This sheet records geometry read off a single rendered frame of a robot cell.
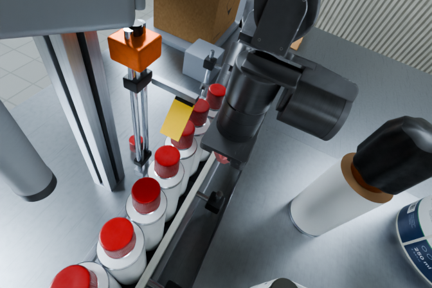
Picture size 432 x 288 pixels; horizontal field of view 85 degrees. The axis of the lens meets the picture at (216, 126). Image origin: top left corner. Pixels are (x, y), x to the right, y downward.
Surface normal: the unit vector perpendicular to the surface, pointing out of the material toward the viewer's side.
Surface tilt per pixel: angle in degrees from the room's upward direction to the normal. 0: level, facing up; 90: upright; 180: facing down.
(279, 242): 0
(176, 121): 48
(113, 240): 2
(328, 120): 63
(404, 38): 90
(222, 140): 1
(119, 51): 90
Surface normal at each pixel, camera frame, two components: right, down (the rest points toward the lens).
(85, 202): 0.21, -0.62
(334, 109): -0.08, -0.07
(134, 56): -0.40, 0.65
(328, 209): -0.67, 0.47
